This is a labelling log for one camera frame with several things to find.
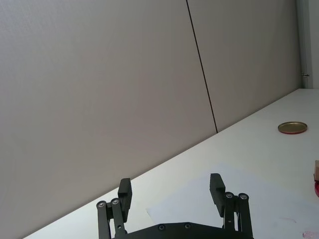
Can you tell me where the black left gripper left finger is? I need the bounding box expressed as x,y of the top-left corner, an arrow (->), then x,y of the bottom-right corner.
96,177 -> 133,239

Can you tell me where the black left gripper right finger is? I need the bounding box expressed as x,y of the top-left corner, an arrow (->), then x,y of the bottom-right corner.
209,173 -> 250,233

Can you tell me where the white paper sheet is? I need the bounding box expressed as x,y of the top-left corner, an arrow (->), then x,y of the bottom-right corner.
145,162 -> 319,239

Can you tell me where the round gold metal lid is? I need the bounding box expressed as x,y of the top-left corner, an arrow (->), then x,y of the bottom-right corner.
277,121 -> 308,135

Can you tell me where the pale grey door frame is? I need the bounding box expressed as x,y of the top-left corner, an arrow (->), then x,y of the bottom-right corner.
295,0 -> 313,89

